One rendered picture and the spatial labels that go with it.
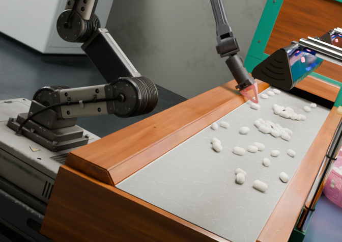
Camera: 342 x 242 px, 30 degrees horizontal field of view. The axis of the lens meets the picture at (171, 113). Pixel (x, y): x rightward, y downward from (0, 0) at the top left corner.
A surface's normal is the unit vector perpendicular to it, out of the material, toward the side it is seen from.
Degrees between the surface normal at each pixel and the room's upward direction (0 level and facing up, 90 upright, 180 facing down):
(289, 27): 90
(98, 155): 0
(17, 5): 90
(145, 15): 90
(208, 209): 0
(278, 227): 0
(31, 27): 90
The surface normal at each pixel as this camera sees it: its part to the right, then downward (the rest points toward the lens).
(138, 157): 0.85, -0.38
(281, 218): 0.32, -0.91
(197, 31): -0.46, 0.09
